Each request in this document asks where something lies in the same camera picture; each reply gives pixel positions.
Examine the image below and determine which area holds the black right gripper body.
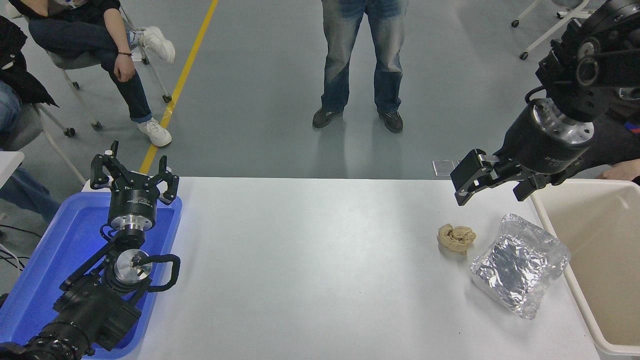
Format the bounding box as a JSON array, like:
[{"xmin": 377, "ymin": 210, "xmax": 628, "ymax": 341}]
[{"xmin": 494, "ymin": 102, "xmax": 593, "ymax": 176}]

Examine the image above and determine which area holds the flat foil plate on floor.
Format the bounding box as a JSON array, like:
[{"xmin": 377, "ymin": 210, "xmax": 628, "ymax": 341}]
[{"xmin": 432, "ymin": 159, "xmax": 458, "ymax": 177}]

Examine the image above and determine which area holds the white floor cable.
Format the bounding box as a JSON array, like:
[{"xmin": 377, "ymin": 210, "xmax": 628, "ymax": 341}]
[{"xmin": 0, "ymin": 244, "xmax": 26, "ymax": 272}]

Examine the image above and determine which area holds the blue plastic tray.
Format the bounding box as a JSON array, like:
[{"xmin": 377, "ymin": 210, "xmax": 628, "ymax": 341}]
[{"xmin": 0, "ymin": 191, "xmax": 183, "ymax": 360}]

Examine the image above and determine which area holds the black floor cable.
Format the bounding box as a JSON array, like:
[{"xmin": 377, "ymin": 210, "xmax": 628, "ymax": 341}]
[{"xmin": 0, "ymin": 224, "xmax": 45, "ymax": 240}]

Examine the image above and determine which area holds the white side table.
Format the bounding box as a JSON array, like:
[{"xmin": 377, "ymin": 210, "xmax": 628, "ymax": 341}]
[{"xmin": 0, "ymin": 151, "xmax": 25, "ymax": 188}]

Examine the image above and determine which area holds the silver foil plate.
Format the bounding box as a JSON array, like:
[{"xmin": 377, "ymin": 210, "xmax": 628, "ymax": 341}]
[{"xmin": 470, "ymin": 213, "xmax": 572, "ymax": 320}]

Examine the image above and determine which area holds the person's hand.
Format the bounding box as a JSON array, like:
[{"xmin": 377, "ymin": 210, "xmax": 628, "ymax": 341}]
[
  {"xmin": 114, "ymin": 52, "xmax": 137, "ymax": 83},
  {"xmin": 596, "ymin": 159, "xmax": 640, "ymax": 182}
]

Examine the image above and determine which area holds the crumpled tan paper ball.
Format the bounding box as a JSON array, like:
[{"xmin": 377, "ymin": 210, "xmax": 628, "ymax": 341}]
[{"xmin": 437, "ymin": 223, "xmax": 477, "ymax": 256}]

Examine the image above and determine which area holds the white wheeled chair base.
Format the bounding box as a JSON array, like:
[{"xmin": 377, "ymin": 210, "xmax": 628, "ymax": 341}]
[{"xmin": 511, "ymin": 0, "xmax": 601, "ymax": 61}]

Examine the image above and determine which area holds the large pale bin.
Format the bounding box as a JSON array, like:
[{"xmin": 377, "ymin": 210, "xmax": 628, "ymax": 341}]
[{"xmin": 530, "ymin": 178, "xmax": 640, "ymax": 360}]

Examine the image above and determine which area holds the person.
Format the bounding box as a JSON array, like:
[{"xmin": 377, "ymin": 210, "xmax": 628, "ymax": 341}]
[
  {"xmin": 580, "ymin": 95, "xmax": 640, "ymax": 168},
  {"xmin": 312, "ymin": 0, "xmax": 408, "ymax": 134},
  {"xmin": 9, "ymin": 0, "xmax": 176, "ymax": 148},
  {"xmin": 0, "ymin": 15, "xmax": 61, "ymax": 226}
]

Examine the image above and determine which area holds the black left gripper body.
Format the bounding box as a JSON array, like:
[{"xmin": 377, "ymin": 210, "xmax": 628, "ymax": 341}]
[{"xmin": 109, "ymin": 175, "xmax": 162, "ymax": 221}]

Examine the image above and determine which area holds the grey chair with white legs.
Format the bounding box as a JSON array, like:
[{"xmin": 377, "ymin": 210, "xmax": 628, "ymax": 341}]
[
  {"xmin": 47, "ymin": 5, "xmax": 173, "ymax": 132},
  {"xmin": 0, "ymin": 102, "xmax": 88, "ymax": 186}
]

